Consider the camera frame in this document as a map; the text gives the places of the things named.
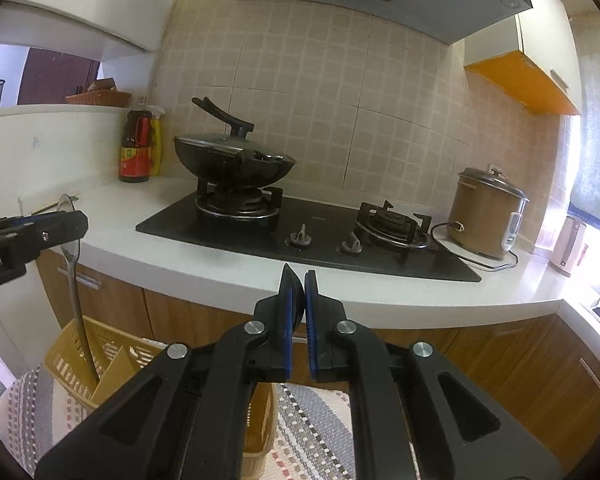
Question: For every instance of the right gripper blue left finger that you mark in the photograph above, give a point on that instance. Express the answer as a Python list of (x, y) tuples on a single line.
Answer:
[(183, 416)]

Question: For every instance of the yellow spray bottle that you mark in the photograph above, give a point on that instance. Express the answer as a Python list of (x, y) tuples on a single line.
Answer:
[(156, 139)]

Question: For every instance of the dark sauce bottle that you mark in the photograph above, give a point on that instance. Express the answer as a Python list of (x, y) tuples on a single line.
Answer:
[(135, 151)]

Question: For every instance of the wicker tray on ledge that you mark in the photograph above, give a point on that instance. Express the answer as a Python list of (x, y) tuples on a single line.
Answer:
[(102, 92)]

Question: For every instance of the brown rice cooker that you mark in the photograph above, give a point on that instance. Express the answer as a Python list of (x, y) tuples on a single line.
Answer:
[(486, 213)]

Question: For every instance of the wooden base cabinets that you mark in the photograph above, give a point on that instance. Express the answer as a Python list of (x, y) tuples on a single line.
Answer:
[(539, 369)]

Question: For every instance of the striped woven tablecloth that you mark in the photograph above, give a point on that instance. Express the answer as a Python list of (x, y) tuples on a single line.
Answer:
[(312, 432)]

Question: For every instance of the orange white wall cabinet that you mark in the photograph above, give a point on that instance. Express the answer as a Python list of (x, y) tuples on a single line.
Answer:
[(532, 57)]

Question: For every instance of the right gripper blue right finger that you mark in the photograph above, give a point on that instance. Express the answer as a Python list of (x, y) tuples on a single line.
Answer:
[(414, 414)]

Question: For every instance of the black wok with lid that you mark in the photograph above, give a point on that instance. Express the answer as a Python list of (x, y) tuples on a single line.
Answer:
[(230, 159)]

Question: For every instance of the clear plastic spoon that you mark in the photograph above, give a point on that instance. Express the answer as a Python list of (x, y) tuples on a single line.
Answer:
[(71, 252)]

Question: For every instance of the black glass gas stove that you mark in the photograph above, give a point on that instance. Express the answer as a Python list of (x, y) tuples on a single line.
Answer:
[(264, 222)]

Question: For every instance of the metal spoon on counter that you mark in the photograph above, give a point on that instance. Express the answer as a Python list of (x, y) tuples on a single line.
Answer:
[(51, 206)]

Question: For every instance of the pink white kettle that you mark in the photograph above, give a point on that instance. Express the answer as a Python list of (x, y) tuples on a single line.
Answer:
[(569, 247)]

